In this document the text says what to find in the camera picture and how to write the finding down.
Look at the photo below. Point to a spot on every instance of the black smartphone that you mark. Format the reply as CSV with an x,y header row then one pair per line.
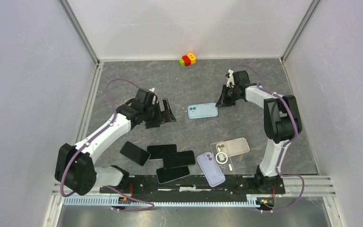
x,y
168,175
135,153
158,151

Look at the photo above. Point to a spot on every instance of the light blue toothed rail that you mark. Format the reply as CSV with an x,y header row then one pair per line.
x,y
114,200

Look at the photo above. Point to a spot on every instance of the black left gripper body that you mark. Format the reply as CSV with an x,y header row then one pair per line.
x,y
153,112

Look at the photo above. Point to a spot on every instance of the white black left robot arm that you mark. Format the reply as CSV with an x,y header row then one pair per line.
x,y
75,166

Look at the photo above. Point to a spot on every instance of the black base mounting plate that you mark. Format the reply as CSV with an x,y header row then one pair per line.
x,y
195,188

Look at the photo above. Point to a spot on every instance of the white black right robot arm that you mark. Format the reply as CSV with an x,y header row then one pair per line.
x,y
282,121

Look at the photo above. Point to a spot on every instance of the lilac phone case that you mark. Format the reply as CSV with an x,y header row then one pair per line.
x,y
210,169

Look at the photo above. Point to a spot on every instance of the light blue phone case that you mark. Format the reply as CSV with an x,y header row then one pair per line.
x,y
199,111

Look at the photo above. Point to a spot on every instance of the black smartphone leftmost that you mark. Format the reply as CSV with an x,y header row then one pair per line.
x,y
135,153

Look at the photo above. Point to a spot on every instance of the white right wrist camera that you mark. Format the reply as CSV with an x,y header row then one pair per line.
x,y
230,79

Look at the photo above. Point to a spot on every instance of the clear magsafe phone case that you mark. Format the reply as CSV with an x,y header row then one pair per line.
x,y
222,157

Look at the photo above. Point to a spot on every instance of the black smartphone carried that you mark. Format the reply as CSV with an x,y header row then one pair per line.
x,y
179,159

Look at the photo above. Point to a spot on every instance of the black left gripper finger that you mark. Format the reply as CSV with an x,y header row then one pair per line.
x,y
154,123
168,116

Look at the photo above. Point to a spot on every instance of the black smartphone front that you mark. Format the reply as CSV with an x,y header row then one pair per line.
x,y
168,175

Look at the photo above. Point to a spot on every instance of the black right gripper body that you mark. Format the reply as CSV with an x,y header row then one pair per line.
x,y
229,93

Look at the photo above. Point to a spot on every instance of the beige translucent phone case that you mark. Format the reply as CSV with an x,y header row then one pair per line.
x,y
233,147

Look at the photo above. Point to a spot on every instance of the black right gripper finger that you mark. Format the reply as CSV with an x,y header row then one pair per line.
x,y
225,103
223,96

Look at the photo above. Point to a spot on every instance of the black smartphone middle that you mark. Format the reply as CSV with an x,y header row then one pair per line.
x,y
158,151

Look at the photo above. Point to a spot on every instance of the colourful toy blocks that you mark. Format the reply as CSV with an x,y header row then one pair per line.
x,y
188,60

